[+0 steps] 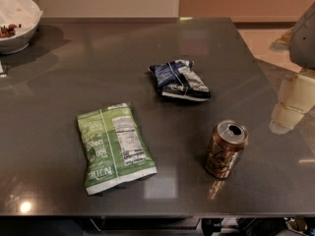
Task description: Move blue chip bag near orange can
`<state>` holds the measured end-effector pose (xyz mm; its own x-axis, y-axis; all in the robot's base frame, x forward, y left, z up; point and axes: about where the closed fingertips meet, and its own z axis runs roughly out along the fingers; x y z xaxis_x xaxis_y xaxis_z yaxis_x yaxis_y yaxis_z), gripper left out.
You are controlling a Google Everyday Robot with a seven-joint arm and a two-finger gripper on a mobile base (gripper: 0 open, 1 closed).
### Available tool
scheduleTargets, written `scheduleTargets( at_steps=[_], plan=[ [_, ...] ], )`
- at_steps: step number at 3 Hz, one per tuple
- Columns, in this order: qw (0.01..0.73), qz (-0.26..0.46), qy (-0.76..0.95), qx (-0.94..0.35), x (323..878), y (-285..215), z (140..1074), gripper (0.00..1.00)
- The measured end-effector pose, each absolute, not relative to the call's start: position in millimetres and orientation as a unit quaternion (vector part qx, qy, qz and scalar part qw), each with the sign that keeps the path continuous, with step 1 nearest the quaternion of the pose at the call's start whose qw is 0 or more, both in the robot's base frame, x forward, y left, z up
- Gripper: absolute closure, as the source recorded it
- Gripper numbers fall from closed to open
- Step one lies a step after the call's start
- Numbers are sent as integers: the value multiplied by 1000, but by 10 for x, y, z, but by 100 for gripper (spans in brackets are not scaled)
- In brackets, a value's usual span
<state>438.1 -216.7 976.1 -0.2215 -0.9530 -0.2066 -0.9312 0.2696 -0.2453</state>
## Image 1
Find orange soda can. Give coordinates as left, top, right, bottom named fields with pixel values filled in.
left=205, top=119, right=249, bottom=179

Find blue chip bag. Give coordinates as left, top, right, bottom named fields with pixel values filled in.
left=150, top=60, right=212, bottom=102

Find white paper in bowl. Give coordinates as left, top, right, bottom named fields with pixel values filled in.
left=0, top=0, right=42, bottom=29

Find white bowl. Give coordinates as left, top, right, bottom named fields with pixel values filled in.
left=0, top=0, right=44, bottom=55

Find food pieces in bowl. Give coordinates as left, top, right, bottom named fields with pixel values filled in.
left=0, top=24, right=21, bottom=38

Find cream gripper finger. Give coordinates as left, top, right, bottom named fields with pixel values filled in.
left=269, top=103, right=304, bottom=135
left=279, top=70, right=315, bottom=113

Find green chip bag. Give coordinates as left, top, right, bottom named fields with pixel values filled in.
left=77, top=103, right=158, bottom=195

